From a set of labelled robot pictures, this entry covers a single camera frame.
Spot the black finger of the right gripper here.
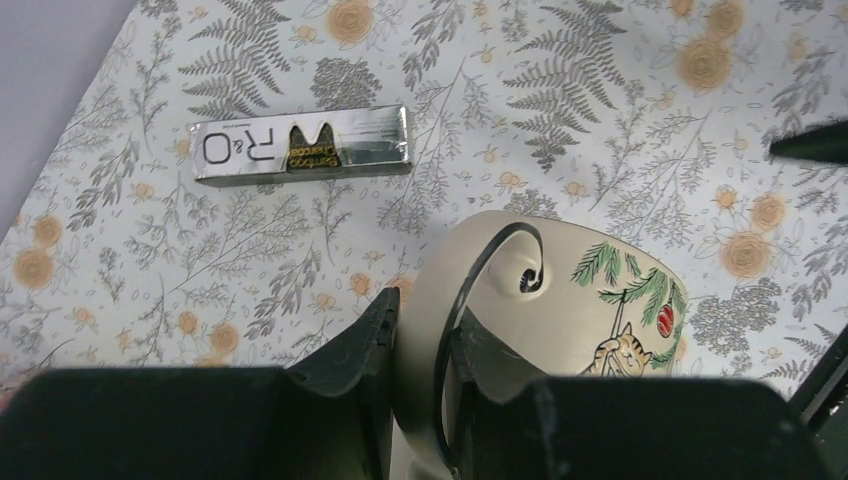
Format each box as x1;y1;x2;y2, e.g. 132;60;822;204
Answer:
768;119;847;166

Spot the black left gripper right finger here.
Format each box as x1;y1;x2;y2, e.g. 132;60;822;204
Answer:
453;311;829;479

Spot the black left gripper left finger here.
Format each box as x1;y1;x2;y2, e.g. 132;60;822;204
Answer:
1;288;400;479

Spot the cream cat pattern mug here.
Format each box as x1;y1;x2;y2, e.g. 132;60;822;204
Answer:
393;210;688;479

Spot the floral tablecloth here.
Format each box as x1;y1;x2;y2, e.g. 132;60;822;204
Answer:
1;1;847;397

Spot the black silver toothpaste box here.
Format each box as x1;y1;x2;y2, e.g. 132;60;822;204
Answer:
190;105;413;187

